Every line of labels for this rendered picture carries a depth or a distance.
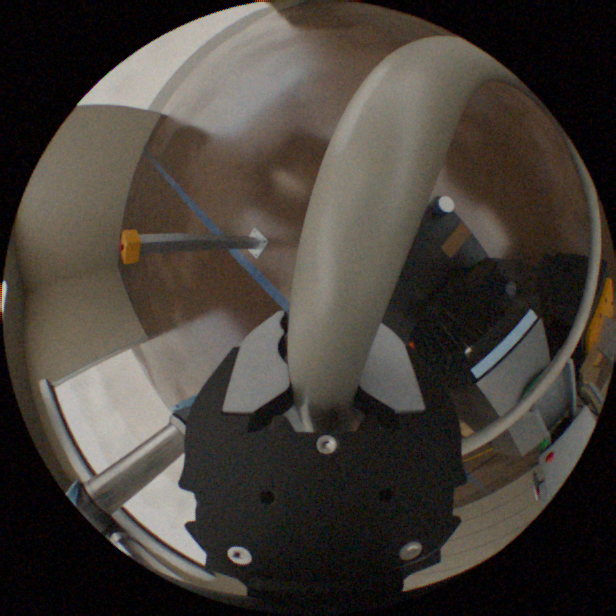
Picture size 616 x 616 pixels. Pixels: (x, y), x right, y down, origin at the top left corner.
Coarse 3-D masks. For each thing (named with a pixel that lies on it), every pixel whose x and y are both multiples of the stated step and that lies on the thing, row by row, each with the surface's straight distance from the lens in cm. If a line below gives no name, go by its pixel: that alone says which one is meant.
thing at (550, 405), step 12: (552, 360) 47; (564, 372) 54; (552, 384) 53; (564, 384) 60; (552, 396) 58; (564, 396) 67; (540, 408) 57; (552, 408) 64; (564, 408) 75; (540, 420) 51; (552, 420) 73
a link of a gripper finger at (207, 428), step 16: (224, 368) 9; (208, 384) 9; (224, 384) 8; (208, 400) 8; (192, 416) 8; (208, 416) 8; (224, 416) 7; (240, 416) 7; (192, 432) 8; (208, 432) 7; (224, 432) 7; (240, 432) 7; (192, 448) 7; (208, 448) 7; (192, 464) 7; (192, 480) 7; (272, 496) 6
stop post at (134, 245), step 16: (128, 240) 101; (144, 240) 106; (160, 240) 108; (176, 240) 112; (192, 240) 117; (208, 240) 123; (224, 240) 132; (240, 240) 144; (256, 240) 161; (128, 256) 103; (256, 256) 165
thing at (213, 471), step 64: (256, 448) 6; (320, 448) 6; (384, 448) 6; (256, 512) 6; (320, 512) 6; (384, 512) 6; (448, 512) 7; (256, 576) 6; (320, 576) 6; (384, 576) 6
